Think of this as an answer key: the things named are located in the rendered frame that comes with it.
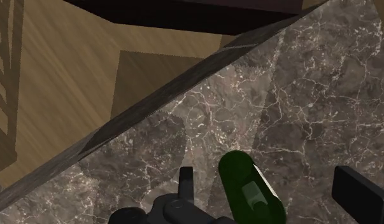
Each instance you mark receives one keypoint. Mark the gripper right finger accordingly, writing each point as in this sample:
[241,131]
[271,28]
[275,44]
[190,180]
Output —
[359,192]

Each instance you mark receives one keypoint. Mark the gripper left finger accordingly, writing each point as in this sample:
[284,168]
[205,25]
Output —
[185,201]

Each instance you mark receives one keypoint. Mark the dark green bottle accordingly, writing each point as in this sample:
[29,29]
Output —
[249,189]

